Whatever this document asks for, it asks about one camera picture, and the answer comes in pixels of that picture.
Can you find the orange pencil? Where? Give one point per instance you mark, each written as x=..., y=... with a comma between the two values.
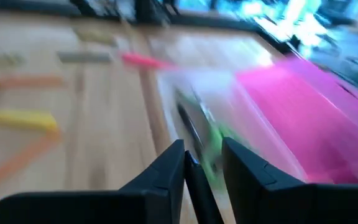
x=20, y=160
x=20, y=82

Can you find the olive crayon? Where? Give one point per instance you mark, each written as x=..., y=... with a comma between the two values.
x=96, y=38

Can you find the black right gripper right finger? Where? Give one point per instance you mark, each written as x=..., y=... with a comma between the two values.
x=291, y=205

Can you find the black pencil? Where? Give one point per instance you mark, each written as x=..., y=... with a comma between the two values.
x=202, y=186

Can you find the yellow highlighter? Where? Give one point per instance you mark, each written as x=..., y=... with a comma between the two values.
x=17, y=118

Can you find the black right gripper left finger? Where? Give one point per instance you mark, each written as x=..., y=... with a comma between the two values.
x=120, y=208

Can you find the dark green crayon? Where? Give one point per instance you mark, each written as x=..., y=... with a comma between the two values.
x=84, y=57

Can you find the pink pen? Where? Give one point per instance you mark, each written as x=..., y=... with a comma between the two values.
x=145, y=61

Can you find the clear pencil box pink lid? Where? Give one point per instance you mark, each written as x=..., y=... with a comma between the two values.
x=291, y=109

